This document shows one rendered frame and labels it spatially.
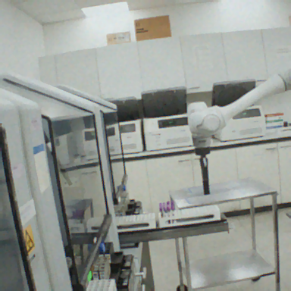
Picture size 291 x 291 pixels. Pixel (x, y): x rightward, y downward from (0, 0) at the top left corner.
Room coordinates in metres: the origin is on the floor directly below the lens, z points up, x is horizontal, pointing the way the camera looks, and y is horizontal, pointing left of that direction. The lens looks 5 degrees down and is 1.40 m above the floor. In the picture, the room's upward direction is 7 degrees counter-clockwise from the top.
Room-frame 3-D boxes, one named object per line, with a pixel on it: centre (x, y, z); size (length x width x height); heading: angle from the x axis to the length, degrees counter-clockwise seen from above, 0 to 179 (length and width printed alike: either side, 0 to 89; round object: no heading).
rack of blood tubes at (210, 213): (1.71, -0.16, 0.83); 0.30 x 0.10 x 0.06; 88
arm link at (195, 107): (1.69, -0.26, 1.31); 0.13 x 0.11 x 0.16; 4
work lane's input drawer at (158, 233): (1.71, -0.02, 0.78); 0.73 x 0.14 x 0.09; 88
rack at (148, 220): (1.72, 0.16, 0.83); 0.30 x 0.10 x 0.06; 88
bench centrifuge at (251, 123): (4.28, -1.12, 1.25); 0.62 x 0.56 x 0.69; 178
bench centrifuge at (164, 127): (4.31, -0.27, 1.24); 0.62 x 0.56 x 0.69; 178
